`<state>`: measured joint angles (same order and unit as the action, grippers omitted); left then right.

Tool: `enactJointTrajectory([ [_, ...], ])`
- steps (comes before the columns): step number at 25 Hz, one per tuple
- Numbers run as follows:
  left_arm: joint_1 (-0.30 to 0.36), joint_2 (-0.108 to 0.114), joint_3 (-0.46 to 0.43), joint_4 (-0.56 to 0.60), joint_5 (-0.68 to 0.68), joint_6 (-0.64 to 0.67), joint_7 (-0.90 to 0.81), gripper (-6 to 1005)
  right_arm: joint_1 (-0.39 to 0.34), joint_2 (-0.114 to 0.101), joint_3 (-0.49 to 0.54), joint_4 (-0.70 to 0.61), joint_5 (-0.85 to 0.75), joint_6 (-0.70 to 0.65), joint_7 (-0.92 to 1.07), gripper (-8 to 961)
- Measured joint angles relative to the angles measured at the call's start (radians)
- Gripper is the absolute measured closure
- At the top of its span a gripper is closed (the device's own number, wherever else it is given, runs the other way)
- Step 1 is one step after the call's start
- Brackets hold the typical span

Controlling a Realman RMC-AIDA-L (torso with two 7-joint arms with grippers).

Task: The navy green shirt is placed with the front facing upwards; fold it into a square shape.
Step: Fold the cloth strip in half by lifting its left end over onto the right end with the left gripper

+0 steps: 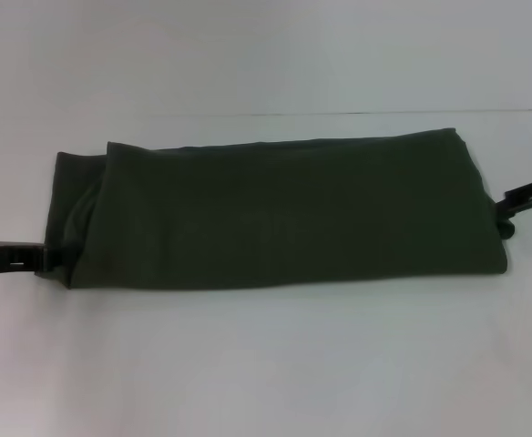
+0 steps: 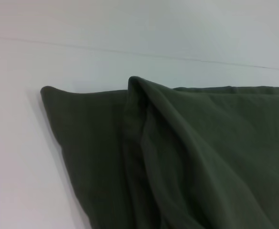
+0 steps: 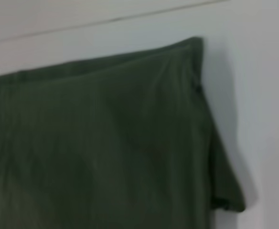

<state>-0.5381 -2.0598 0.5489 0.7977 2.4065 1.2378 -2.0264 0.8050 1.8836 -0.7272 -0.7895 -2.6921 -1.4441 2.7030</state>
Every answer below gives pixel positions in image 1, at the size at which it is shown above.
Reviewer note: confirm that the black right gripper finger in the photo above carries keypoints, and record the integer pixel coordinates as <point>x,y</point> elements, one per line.
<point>530,193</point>

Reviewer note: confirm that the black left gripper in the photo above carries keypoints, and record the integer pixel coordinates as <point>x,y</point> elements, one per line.
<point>6,258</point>

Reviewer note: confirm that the dark green printed t-shirt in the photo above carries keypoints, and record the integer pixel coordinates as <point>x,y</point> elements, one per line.
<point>270,218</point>

